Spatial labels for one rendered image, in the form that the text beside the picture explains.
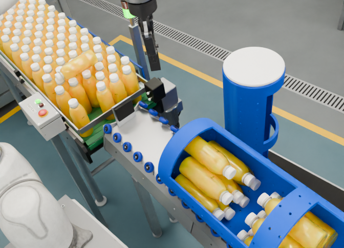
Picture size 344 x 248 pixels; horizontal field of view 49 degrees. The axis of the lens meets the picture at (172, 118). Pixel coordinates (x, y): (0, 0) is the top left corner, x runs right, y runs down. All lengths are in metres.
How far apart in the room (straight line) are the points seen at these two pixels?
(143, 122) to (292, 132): 1.43
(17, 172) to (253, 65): 1.10
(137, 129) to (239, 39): 2.21
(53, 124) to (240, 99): 0.83
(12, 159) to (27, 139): 2.07
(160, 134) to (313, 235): 0.82
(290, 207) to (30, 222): 0.69
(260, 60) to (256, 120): 0.28
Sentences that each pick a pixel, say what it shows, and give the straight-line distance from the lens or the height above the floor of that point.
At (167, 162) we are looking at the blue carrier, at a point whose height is 1.17.
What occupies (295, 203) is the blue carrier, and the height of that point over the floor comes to 1.23.
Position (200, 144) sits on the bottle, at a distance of 1.25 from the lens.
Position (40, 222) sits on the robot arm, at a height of 1.30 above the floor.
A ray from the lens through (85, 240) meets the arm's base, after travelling 1.26.
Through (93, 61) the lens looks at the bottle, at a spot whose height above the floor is 1.13.
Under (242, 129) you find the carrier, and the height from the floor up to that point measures 0.74.
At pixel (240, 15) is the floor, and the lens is 4.06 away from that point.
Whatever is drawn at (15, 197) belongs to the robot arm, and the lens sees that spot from 1.11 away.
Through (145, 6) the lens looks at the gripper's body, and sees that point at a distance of 0.98.
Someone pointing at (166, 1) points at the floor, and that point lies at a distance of 4.44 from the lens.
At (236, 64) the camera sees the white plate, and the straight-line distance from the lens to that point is 1.78.
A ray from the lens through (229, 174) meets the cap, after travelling 1.20.
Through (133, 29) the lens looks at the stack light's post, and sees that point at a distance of 2.02.
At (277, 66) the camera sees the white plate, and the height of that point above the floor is 1.04.
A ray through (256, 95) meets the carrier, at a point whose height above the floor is 0.98.
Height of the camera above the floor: 2.16
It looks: 46 degrees down
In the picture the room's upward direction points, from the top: 11 degrees counter-clockwise
